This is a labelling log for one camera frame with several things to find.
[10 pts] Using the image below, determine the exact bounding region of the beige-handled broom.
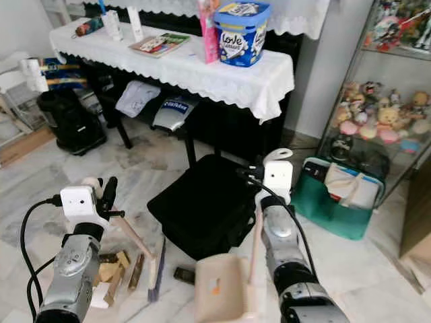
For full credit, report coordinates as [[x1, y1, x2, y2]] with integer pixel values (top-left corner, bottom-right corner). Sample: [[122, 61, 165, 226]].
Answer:
[[83, 176, 168, 303]]

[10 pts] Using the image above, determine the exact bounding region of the beige long-handled dustpan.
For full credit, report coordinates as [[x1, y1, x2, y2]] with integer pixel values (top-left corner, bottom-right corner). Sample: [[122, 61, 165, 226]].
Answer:
[[193, 148, 295, 323]]

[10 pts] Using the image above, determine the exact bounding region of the black piano bench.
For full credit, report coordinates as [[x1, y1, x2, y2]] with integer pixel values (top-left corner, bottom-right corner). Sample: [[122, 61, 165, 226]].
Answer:
[[91, 77, 203, 169]]

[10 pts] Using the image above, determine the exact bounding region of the tan cardboard scrap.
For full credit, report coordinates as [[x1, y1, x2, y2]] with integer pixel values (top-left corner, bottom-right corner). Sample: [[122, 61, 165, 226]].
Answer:
[[98, 250, 132, 285]]

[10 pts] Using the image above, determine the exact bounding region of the brown wrapper strip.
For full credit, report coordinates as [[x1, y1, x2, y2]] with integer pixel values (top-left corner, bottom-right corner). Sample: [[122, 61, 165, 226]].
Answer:
[[128, 254, 143, 291]]

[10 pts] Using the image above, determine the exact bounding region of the teal plastic basket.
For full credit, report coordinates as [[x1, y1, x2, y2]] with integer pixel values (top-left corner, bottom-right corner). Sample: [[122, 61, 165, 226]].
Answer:
[[291, 157, 385, 241]]

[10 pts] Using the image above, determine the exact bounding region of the white folded cloth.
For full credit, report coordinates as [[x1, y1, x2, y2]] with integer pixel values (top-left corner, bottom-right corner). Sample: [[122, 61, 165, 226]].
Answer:
[[115, 81, 161, 118]]

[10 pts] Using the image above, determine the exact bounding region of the flat brown cardboard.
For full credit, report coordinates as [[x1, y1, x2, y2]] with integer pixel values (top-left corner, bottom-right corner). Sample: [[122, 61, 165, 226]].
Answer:
[[0, 124, 55, 166]]

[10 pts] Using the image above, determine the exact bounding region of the white bag with blue trim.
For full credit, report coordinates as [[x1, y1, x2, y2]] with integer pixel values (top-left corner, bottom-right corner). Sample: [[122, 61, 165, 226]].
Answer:
[[323, 163, 383, 209]]

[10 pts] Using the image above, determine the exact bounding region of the silver pack with blue label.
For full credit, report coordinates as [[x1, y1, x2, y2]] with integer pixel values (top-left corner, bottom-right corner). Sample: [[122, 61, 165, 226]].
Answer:
[[152, 96, 199, 132]]

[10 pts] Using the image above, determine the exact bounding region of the small dark wrapper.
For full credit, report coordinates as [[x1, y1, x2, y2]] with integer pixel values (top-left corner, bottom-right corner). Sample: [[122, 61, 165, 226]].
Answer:
[[173, 267, 196, 285]]

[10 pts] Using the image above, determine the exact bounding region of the blue and yellow box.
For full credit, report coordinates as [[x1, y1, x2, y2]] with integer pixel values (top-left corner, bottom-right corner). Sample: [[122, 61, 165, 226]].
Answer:
[[42, 58, 88, 92]]

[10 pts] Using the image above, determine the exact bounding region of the white lace tablecloth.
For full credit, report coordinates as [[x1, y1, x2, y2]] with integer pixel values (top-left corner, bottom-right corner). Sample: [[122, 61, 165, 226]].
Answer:
[[48, 17, 277, 124]]

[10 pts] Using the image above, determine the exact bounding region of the white boxy device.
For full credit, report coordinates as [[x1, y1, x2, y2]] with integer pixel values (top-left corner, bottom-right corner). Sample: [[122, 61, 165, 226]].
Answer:
[[19, 59, 49, 93]]

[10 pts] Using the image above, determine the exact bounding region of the blue Love snack tub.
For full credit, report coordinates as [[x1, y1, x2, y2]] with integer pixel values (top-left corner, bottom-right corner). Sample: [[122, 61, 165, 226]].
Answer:
[[213, 1, 272, 68]]

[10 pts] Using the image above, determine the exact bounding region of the pink round plush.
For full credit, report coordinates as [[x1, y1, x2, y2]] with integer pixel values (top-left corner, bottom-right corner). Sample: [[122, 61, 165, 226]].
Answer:
[[377, 128, 399, 144]]

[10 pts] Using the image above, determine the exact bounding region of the yellow bear plush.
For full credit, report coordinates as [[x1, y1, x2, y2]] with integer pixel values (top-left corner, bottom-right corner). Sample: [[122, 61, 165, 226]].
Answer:
[[376, 106, 401, 132]]

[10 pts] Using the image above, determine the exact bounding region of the pink snack package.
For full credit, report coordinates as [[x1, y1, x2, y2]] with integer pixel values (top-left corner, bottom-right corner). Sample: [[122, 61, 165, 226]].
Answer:
[[197, 0, 221, 65]]

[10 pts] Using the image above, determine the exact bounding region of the white printed carton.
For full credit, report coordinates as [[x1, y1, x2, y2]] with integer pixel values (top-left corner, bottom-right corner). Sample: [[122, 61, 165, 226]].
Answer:
[[101, 10, 123, 42]]

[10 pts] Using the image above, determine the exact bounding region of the dark folded umbrella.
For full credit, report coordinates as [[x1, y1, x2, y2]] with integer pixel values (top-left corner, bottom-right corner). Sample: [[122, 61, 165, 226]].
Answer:
[[74, 17, 105, 38]]

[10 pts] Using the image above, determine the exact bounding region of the glass display cabinet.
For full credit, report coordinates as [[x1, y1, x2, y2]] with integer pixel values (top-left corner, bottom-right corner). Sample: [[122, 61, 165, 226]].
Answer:
[[317, 0, 431, 203]]

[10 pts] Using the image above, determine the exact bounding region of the tall slim white box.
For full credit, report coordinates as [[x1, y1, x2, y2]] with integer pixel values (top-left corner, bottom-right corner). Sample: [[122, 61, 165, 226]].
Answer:
[[127, 7, 144, 43]]

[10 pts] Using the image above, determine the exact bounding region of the white scalloped lace runner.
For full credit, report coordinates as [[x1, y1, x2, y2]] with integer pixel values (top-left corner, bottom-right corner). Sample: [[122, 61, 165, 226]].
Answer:
[[84, 0, 331, 40]]

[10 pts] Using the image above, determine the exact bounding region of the brown wooden cabinet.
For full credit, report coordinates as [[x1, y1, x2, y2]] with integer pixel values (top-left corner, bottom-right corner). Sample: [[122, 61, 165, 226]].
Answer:
[[399, 178, 431, 260]]

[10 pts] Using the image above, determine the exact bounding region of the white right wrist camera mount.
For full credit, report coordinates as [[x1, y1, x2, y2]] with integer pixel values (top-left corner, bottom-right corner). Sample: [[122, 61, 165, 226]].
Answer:
[[263, 160, 295, 197]]

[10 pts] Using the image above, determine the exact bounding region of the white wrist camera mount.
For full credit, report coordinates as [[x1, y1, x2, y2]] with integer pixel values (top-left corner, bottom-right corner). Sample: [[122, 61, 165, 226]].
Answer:
[[263, 160, 295, 197], [60, 186, 101, 226]]

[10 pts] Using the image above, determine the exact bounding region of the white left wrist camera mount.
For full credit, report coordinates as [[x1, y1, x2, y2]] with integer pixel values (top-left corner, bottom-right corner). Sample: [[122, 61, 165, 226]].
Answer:
[[60, 186, 101, 226]]

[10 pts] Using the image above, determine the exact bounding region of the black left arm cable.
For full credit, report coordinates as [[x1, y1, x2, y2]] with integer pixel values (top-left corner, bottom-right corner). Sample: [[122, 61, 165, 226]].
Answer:
[[20, 195, 65, 321]]

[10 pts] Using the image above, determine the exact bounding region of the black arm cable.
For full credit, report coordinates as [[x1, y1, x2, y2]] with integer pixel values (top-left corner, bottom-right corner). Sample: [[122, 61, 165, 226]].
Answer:
[[20, 195, 65, 321], [239, 168, 319, 278]]

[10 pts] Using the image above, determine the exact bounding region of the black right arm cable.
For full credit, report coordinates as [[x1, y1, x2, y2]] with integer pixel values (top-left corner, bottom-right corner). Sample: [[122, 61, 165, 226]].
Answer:
[[239, 168, 319, 278]]

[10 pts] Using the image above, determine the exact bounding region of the white wire rack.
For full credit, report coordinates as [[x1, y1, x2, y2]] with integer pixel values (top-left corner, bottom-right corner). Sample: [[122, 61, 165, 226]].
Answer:
[[0, 54, 41, 145]]

